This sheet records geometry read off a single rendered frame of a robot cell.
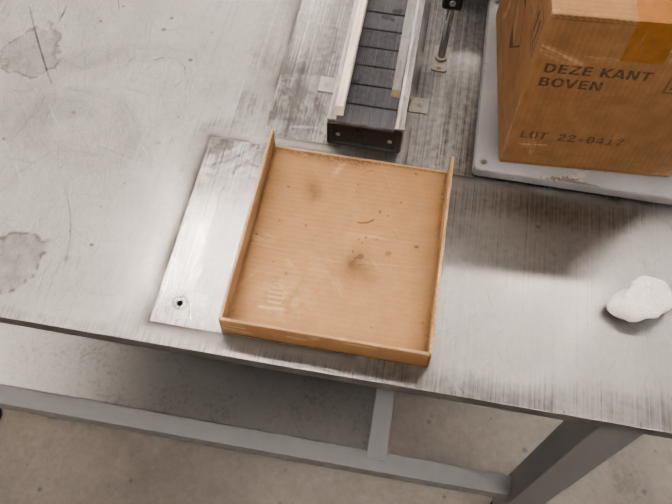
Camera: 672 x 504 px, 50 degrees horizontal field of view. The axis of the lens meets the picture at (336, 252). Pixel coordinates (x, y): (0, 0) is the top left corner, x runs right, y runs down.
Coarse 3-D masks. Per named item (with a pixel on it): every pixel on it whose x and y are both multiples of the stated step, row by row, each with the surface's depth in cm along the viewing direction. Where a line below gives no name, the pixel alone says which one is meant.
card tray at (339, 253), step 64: (256, 192) 96; (320, 192) 101; (384, 192) 101; (448, 192) 97; (256, 256) 96; (320, 256) 96; (384, 256) 96; (256, 320) 91; (320, 320) 91; (384, 320) 91
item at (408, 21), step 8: (408, 0) 102; (408, 8) 101; (408, 16) 101; (408, 24) 100; (408, 32) 99; (408, 40) 98; (400, 48) 97; (400, 56) 97; (400, 64) 96; (400, 72) 95; (400, 80) 95; (392, 88) 94; (400, 88) 94; (392, 96) 95
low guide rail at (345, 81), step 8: (360, 0) 109; (360, 8) 108; (360, 16) 107; (360, 24) 106; (352, 32) 105; (360, 32) 106; (352, 40) 104; (352, 48) 104; (352, 56) 103; (344, 64) 102; (352, 64) 102; (344, 72) 101; (352, 72) 104; (344, 80) 101; (344, 88) 100; (344, 96) 99; (336, 104) 98; (344, 104) 99; (336, 112) 100
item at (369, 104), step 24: (384, 0) 114; (384, 24) 111; (360, 48) 109; (384, 48) 109; (360, 72) 106; (384, 72) 106; (360, 96) 104; (384, 96) 104; (336, 120) 101; (360, 120) 102; (384, 120) 102
